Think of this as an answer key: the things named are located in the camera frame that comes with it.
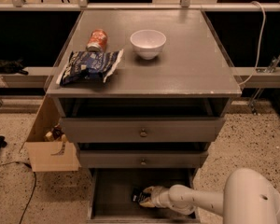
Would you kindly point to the orange soda can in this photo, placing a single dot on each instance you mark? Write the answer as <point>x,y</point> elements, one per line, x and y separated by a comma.
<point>97,41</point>

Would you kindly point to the metal bracket strut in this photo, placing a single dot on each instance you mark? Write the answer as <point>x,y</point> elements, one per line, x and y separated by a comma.
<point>270,78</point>

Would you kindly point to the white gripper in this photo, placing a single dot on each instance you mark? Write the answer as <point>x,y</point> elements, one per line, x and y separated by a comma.
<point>159,196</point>

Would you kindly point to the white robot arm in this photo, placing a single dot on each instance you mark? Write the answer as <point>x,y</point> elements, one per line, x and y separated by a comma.
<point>248,198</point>

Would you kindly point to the grey drawer cabinet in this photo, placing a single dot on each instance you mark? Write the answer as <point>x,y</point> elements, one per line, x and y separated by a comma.
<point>165,103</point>

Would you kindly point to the grey open bottom drawer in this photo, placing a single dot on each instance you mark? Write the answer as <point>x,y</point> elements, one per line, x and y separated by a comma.
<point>112,200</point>

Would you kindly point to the items inside cardboard box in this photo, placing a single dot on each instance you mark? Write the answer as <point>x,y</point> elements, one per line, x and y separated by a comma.
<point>55,134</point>

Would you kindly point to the black object on rail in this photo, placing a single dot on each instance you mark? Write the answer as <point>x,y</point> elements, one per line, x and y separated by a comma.
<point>12,67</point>

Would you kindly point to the cardboard box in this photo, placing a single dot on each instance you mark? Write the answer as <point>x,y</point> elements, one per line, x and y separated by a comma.
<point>49,156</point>

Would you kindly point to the blue chip bag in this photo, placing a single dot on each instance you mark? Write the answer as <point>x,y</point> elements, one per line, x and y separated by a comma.
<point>89,65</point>

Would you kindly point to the grey middle drawer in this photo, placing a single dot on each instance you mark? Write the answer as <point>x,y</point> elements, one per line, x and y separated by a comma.
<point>142,159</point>

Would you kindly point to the white bowl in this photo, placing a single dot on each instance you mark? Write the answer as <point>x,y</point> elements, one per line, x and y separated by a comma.
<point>147,44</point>

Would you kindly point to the dark blue rxbar wrapper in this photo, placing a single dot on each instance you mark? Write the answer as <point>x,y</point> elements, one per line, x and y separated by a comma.
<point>139,195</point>

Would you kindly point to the grey top drawer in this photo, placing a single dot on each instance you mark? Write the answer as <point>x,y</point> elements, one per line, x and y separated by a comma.
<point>87,130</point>

